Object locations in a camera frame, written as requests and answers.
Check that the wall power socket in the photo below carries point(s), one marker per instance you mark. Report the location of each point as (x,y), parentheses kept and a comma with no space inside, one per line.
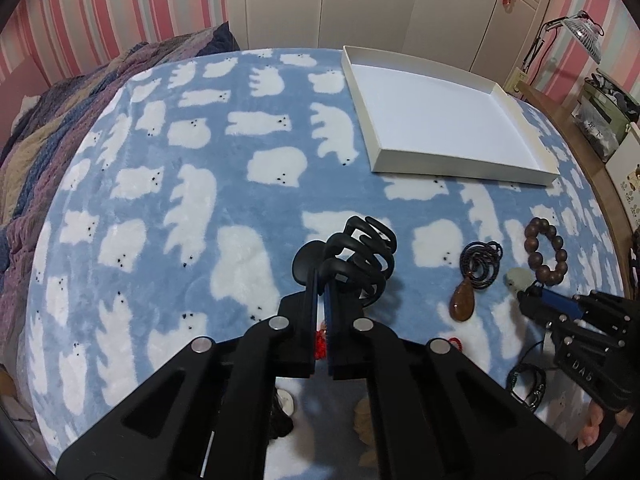
(517,76)

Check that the red knot orange charm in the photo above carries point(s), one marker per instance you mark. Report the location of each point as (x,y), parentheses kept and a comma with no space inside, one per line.
(456,343)

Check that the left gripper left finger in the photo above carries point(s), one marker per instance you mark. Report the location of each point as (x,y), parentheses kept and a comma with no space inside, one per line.
(205,414)

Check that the large black hair claw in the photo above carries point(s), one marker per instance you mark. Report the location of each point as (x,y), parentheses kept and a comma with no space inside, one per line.
(362,255)

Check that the pale jade pendant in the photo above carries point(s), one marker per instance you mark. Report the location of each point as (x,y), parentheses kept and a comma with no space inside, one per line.
(518,279)

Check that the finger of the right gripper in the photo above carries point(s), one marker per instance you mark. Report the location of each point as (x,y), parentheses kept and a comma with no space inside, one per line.
(546,308)

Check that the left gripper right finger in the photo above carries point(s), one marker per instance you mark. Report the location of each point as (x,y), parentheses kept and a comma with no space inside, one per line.
(435,414)

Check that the white shallow cardboard tray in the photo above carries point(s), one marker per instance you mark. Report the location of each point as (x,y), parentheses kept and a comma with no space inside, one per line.
(425,118)

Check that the green storage box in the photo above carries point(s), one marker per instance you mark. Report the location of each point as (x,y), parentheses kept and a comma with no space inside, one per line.
(603,113)

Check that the cream ornate wardrobe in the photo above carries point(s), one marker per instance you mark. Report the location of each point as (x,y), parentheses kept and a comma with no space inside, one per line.
(475,35)

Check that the blue polar bear blanket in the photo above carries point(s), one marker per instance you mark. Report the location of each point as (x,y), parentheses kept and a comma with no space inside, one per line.
(184,205)

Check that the striped knitted purple blanket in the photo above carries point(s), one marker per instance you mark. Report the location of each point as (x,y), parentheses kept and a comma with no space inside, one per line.
(40,149)

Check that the clear shade desk lamp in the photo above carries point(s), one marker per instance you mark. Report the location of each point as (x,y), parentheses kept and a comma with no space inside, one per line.
(586,31)

